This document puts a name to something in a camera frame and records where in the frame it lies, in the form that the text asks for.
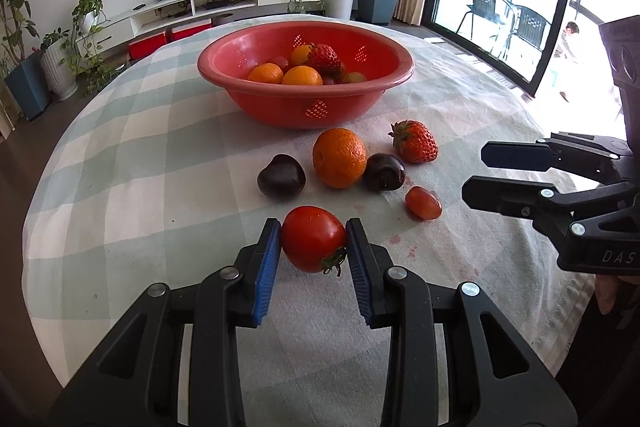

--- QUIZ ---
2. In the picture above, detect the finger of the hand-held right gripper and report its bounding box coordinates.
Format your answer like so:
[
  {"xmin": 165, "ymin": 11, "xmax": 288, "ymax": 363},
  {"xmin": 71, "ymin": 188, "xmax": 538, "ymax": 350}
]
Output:
[
  {"xmin": 481, "ymin": 133, "xmax": 626, "ymax": 180},
  {"xmin": 462, "ymin": 176, "xmax": 640, "ymax": 243}
]

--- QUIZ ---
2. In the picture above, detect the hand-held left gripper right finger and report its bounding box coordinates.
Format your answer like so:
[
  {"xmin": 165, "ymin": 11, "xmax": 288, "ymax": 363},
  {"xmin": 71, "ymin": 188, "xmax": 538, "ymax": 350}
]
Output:
[{"xmin": 345, "ymin": 217, "xmax": 578, "ymax": 427}]

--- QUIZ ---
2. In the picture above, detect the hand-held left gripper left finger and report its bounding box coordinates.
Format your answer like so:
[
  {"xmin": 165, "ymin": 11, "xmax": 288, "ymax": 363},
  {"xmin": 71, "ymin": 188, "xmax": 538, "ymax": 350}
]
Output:
[{"xmin": 47, "ymin": 218, "xmax": 282, "ymax": 427}]

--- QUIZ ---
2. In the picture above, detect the red plastic basin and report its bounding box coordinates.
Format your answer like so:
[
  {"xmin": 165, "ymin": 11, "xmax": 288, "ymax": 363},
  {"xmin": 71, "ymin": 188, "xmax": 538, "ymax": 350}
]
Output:
[{"xmin": 196, "ymin": 21, "xmax": 416, "ymax": 130}]

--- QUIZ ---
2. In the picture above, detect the round orange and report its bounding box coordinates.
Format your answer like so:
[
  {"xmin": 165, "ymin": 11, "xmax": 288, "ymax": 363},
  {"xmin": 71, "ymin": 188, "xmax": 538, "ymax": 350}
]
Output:
[
  {"xmin": 290, "ymin": 44, "xmax": 315, "ymax": 68},
  {"xmin": 248, "ymin": 63, "xmax": 285, "ymax": 84},
  {"xmin": 281, "ymin": 66, "xmax": 324, "ymax": 86}
]

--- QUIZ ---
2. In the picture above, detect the red strawberry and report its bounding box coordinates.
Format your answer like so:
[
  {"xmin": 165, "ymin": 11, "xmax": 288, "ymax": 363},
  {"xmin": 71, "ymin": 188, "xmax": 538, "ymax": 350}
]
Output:
[
  {"xmin": 306, "ymin": 44, "xmax": 342, "ymax": 76},
  {"xmin": 388, "ymin": 120, "xmax": 439, "ymax": 164}
]

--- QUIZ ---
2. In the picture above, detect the person's right hand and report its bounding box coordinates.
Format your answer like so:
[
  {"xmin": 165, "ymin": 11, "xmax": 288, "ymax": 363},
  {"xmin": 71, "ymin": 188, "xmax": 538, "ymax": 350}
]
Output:
[{"xmin": 595, "ymin": 276, "xmax": 621, "ymax": 314}]

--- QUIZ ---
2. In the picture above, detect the red grape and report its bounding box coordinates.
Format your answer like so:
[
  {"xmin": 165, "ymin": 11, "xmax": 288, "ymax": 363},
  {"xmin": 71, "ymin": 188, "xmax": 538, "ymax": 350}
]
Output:
[{"xmin": 404, "ymin": 186, "xmax": 444, "ymax": 221}]

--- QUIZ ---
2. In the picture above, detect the dark purple cherry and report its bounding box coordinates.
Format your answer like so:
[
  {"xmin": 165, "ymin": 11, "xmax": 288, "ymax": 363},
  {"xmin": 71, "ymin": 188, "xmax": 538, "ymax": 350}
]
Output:
[
  {"xmin": 257, "ymin": 154, "xmax": 307, "ymax": 200},
  {"xmin": 362, "ymin": 153, "xmax": 406, "ymax": 192}
]

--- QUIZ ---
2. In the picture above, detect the person's dark clothing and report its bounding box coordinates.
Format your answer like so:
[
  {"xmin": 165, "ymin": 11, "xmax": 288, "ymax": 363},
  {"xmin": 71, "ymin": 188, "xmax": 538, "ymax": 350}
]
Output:
[{"xmin": 555, "ymin": 274, "xmax": 640, "ymax": 427}]

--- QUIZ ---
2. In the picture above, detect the rough-skinned mandarin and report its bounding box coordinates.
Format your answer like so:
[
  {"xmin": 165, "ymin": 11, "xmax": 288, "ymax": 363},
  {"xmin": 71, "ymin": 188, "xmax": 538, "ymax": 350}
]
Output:
[{"xmin": 312, "ymin": 128, "xmax": 368, "ymax": 189}]

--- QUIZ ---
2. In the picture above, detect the black balcony chair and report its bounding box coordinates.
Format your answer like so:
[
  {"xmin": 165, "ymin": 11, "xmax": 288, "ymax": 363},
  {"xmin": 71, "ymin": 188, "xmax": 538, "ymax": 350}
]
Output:
[
  {"xmin": 456, "ymin": 0, "xmax": 516, "ymax": 42},
  {"xmin": 497, "ymin": 5, "xmax": 552, "ymax": 68}
]

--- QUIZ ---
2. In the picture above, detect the checked pale green tablecloth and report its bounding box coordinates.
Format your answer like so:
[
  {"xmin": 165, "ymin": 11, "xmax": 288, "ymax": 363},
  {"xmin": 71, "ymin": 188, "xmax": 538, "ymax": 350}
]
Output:
[{"xmin": 22, "ymin": 14, "xmax": 608, "ymax": 427}]

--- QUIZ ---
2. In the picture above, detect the red storage box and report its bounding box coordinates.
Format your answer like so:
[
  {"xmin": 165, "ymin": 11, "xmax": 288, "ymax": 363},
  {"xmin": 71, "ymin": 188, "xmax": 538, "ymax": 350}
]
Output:
[
  {"xmin": 127, "ymin": 32, "xmax": 167, "ymax": 60},
  {"xmin": 170, "ymin": 19, "xmax": 213, "ymax": 42}
]

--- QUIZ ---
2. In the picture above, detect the small plant in ribbed pot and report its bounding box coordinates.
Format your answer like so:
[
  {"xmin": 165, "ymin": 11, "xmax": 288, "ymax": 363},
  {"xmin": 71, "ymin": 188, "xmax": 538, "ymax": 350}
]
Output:
[{"xmin": 39, "ymin": 28, "xmax": 80, "ymax": 102}]

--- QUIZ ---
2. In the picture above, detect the tall plant in blue pot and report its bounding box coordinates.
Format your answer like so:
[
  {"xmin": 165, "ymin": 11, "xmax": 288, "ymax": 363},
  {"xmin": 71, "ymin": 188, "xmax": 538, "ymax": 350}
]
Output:
[{"xmin": 0, "ymin": 0, "xmax": 53, "ymax": 122}]

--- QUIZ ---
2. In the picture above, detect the black sliding door frame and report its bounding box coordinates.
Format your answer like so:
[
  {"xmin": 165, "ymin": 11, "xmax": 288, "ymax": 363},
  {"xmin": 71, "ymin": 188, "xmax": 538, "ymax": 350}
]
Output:
[{"xmin": 420, "ymin": 0, "xmax": 588, "ymax": 98}]

